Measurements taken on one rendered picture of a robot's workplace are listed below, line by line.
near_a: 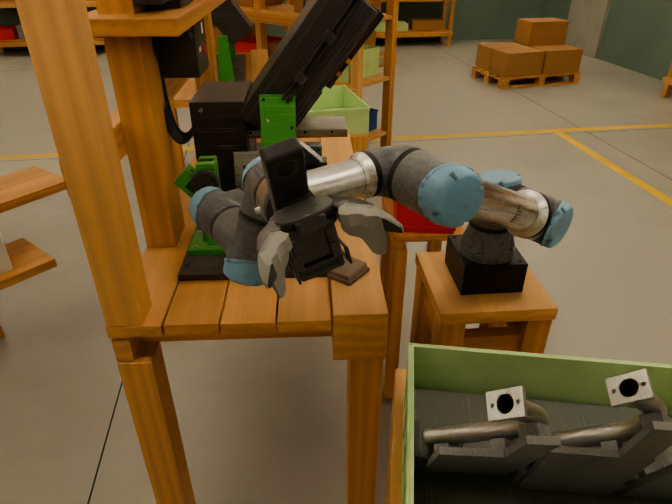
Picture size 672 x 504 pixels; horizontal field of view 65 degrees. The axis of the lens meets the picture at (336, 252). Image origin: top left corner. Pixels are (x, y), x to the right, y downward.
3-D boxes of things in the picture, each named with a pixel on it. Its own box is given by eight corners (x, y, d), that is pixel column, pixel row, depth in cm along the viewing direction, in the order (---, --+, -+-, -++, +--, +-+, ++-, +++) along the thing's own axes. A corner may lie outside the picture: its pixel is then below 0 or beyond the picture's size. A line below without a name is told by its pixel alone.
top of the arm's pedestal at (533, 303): (512, 258, 170) (514, 247, 168) (555, 320, 143) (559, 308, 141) (414, 262, 168) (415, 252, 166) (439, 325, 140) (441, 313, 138)
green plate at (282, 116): (297, 158, 181) (295, 94, 175) (297, 160, 173) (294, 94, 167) (264, 158, 181) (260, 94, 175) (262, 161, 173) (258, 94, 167)
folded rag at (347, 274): (347, 262, 151) (347, 253, 150) (370, 271, 147) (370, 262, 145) (325, 277, 144) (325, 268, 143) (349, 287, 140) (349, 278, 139)
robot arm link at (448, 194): (535, 188, 138) (400, 140, 101) (587, 209, 128) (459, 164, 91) (515, 230, 141) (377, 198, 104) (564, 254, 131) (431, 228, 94)
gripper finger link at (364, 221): (422, 252, 59) (353, 245, 64) (412, 205, 56) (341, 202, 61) (409, 268, 57) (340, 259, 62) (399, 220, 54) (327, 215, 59)
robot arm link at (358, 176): (396, 128, 114) (180, 179, 90) (432, 142, 107) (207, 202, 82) (392, 178, 120) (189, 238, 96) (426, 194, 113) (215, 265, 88)
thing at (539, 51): (543, 71, 786) (553, 17, 748) (578, 83, 720) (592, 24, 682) (471, 76, 757) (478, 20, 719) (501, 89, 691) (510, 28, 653)
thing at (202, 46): (210, 65, 168) (204, 14, 160) (201, 78, 153) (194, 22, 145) (171, 66, 167) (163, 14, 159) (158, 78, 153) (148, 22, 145)
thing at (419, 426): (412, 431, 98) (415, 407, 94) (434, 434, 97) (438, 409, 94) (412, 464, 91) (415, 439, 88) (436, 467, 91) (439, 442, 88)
